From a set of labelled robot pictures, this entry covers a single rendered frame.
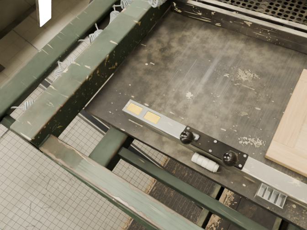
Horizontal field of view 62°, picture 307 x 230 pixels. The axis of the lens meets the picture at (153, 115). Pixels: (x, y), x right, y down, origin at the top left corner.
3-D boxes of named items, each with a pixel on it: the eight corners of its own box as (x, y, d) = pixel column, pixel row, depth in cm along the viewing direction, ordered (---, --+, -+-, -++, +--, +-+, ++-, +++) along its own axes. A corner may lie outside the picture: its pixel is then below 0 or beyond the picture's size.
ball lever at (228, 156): (235, 164, 73) (233, 170, 61) (223, 157, 74) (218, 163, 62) (241, 152, 73) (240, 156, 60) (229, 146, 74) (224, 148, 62)
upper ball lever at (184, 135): (198, 145, 77) (188, 147, 65) (187, 139, 79) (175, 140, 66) (203, 133, 77) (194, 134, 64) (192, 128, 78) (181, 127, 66)
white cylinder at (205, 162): (190, 162, 78) (214, 175, 75) (191, 158, 75) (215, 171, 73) (195, 154, 79) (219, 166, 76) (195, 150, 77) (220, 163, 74)
